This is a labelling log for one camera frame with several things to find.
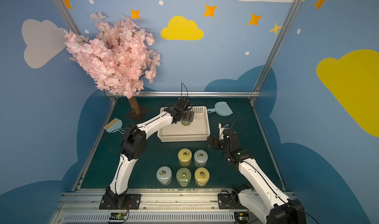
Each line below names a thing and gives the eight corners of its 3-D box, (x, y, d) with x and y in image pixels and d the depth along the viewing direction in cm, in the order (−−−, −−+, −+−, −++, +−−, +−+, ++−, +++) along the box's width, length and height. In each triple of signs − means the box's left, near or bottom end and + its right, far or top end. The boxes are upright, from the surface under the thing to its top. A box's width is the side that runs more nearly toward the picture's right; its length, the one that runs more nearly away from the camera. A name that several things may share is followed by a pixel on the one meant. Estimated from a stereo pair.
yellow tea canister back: (178, 166, 89) (177, 160, 81) (179, 154, 93) (178, 147, 86) (191, 166, 89) (191, 160, 81) (191, 154, 94) (191, 147, 86)
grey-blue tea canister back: (194, 167, 88) (194, 162, 81) (194, 155, 93) (194, 149, 86) (206, 167, 88) (208, 162, 81) (206, 156, 93) (207, 149, 86)
